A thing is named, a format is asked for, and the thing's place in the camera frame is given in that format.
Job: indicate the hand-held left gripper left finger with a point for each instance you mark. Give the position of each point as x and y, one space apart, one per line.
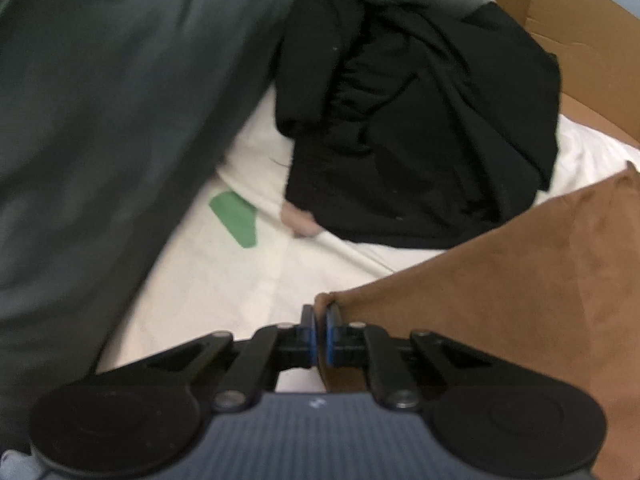
311 340

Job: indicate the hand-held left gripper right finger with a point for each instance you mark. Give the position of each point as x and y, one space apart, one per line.
329 340

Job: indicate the brown printed t-shirt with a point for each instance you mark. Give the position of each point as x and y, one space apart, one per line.
500 285

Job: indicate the cream bear-print bed sheet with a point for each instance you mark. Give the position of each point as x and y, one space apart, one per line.
200 285

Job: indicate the crumpled black garment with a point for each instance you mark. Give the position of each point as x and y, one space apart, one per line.
415 135

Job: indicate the dark green garment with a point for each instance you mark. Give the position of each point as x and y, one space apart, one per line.
100 135

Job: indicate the grey jeans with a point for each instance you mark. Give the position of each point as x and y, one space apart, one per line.
12 467

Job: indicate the flattened cardboard box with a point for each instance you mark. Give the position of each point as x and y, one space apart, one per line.
575 20

